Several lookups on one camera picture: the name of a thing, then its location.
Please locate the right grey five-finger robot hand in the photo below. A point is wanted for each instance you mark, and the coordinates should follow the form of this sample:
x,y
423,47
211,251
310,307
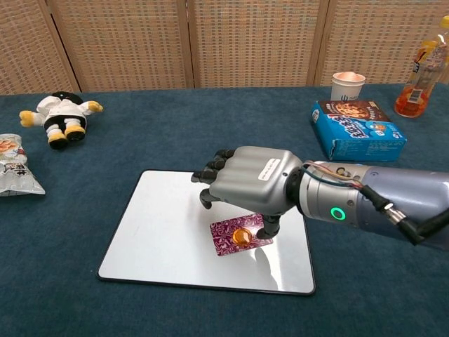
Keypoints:
x,y
252,179

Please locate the small round orange cap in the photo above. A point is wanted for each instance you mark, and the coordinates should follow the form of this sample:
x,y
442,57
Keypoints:
x,y
242,236

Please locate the pink and white patterned packet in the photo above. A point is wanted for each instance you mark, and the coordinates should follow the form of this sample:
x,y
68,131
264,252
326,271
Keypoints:
x,y
224,238

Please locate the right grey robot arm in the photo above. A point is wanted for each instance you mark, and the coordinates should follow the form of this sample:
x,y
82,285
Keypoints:
x,y
414,196

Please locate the white rectangular board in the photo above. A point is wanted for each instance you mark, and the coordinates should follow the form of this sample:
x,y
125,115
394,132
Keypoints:
x,y
158,238

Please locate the blue chocolate cookie box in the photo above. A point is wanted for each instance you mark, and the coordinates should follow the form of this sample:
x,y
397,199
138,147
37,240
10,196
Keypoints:
x,y
365,140

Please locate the teal felt table cloth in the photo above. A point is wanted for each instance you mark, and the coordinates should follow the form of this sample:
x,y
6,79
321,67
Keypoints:
x,y
140,140

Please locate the white paper cup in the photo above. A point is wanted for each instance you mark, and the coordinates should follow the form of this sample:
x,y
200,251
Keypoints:
x,y
345,87

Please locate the woven bamboo folding screen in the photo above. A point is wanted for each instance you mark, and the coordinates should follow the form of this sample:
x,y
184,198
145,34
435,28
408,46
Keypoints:
x,y
245,42

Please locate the orange tea bottle yellow cap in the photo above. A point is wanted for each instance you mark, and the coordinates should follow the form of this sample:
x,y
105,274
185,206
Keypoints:
x,y
415,94

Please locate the black and white plush doll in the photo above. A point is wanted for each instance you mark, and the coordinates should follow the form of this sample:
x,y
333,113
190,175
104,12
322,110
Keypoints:
x,y
63,116

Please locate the white green snack bag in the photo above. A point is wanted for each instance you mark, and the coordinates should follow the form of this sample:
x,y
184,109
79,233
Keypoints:
x,y
15,168

